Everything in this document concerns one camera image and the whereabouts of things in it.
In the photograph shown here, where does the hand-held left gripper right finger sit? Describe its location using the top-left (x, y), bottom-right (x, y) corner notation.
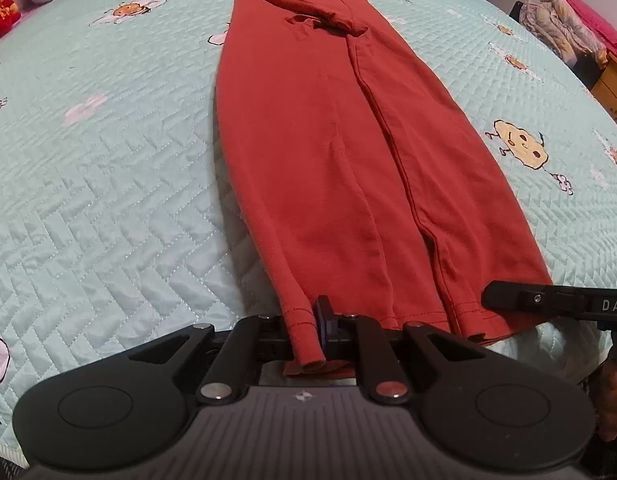
top-left (315, 296), bottom-right (489, 406)

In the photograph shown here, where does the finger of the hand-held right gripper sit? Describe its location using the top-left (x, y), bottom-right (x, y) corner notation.
top-left (481, 281), bottom-right (586, 317)

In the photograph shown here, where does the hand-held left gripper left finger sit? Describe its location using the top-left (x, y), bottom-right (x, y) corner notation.
top-left (128, 314), bottom-right (294, 406)

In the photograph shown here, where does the red long-sleeved shirt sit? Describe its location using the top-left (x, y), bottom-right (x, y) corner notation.
top-left (213, 0), bottom-right (554, 378)

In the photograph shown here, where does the person's right hand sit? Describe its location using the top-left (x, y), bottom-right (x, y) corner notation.
top-left (595, 360), bottom-right (617, 441)

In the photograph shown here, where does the wooden furniture piece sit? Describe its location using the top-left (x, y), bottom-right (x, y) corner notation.
top-left (591, 52), bottom-right (617, 138)

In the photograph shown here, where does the mint quilted bee-print bedspread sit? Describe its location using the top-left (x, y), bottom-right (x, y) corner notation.
top-left (0, 0), bottom-right (617, 466)

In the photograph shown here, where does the patterned folded quilt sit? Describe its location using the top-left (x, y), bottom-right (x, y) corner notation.
top-left (521, 0), bottom-right (609, 66)

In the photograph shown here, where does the pink blanket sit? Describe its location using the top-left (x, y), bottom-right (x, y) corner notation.
top-left (531, 0), bottom-right (617, 58)

